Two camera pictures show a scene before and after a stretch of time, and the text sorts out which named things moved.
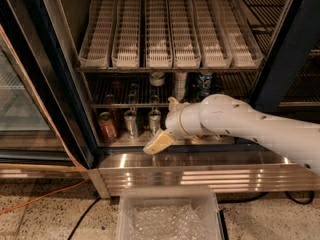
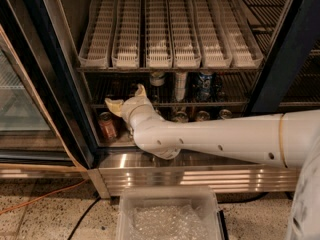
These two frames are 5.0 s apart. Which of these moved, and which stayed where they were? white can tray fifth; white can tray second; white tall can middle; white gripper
Moved: white gripper
Stayed: white can tray second; white tall can middle; white can tray fifth
